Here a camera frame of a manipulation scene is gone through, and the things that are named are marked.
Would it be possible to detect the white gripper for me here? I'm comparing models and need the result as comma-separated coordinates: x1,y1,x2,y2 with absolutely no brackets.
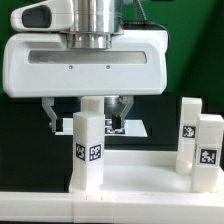
3,30,168,132

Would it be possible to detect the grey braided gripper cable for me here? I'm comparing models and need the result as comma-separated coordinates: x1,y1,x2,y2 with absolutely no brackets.
121,0,171,48

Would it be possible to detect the fiducial marker sheet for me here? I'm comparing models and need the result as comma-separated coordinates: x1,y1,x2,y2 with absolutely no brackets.
56,118,147,137

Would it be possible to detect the white front fence bar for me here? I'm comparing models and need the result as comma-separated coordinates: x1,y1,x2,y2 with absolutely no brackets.
0,192,224,224

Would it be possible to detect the white desk top tray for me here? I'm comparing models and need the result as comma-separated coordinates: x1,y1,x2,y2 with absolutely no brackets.
68,149,224,194

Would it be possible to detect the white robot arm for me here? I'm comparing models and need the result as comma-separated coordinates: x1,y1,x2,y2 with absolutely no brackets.
2,0,169,132

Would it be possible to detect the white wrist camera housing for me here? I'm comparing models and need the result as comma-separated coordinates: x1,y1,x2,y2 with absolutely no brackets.
10,0,74,32

